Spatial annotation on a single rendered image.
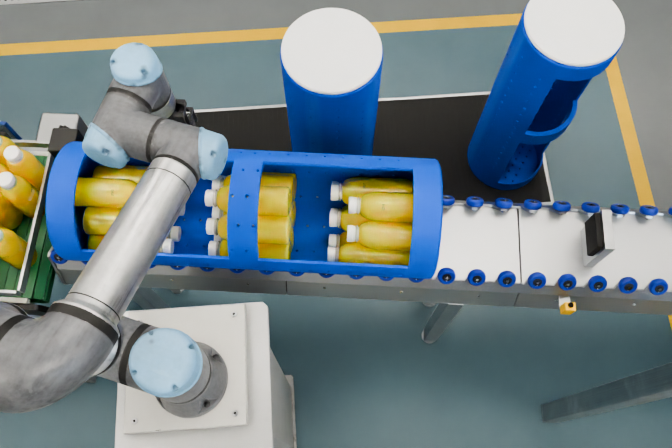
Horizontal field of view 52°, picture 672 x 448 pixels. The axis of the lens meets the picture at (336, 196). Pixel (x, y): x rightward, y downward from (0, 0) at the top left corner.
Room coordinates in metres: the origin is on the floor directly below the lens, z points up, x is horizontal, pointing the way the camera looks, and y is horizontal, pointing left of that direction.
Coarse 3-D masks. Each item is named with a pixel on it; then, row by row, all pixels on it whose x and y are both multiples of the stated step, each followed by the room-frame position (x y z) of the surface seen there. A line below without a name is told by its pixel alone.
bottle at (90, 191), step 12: (84, 180) 0.62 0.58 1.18; (96, 180) 0.62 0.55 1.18; (108, 180) 0.62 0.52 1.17; (120, 180) 0.62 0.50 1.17; (84, 192) 0.59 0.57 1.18; (96, 192) 0.59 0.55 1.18; (108, 192) 0.59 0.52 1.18; (120, 192) 0.59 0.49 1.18; (84, 204) 0.57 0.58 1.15; (96, 204) 0.57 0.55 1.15; (108, 204) 0.57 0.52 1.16; (120, 204) 0.57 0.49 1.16
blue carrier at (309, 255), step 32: (64, 160) 0.65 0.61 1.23; (256, 160) 0.66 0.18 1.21; (288, 160) 0.66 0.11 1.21; (320, 160) 0.66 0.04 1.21; (352, 160) 0.66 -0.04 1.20; (384, 160) 0.67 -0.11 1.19; (416, 160) 0.67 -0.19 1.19; (64, 192) 0.57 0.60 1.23; (192, 192) 0.67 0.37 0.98; (256, 192) 0.57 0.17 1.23; (320, 192) 0.67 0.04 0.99; (416, 192) 0.57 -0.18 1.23; (64, 224) 0.51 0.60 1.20; (192, 224) 0.59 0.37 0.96; (256, 224) 0.50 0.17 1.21; (320, 224) 0.59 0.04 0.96; (416, 224) 0.50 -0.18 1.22; (64, 256) 0.46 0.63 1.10; (160, 256) 0.46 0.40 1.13; (192, 256) 0.46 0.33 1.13; (224, 256) 0.46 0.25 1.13; (256, 256) 0.45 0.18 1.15; (320, 256) 0.50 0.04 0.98; (416, 256) 0.44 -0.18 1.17
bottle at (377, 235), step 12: (360, 228) 0.52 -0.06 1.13; (372, 228) 0.52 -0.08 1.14; (384, 228) 0.52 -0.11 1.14; (396, 228) 0.52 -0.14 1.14; (408, 228) 0.52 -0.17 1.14; (360, 240) 0.50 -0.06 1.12; (372, 240) 0.49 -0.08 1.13; (384, 240) 0.49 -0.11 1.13; (396, 240) 0.49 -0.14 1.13; (408, 240) 0.49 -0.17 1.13
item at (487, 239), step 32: (448, 224) 0.61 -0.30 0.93; (480, 224) 0.61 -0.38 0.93; (512, 224) 0.61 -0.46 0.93; (544, 224) 0.61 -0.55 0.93; (576, 224) 0.61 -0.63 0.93; (640, 224) 0.61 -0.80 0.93; (448, 256) 0.52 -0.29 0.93; (480, 256) 0.52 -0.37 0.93; (512, 256) 0.52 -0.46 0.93; (544, 256) 0.52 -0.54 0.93; (576, 256) 0.52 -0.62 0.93; (608, 256) 0.52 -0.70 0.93; (640, 256) 0.52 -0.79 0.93; (192, 288) 0.45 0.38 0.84; (224, 288) 0.45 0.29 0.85; (256, 288) 0.45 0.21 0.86; (288, 288) 0.45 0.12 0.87; (320, 288) 0.45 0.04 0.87; (352, 288) 0.45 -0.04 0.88; (384, 288) 0.44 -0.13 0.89; (416, 288) 0.44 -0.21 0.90; (640, 288) 0.44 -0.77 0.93
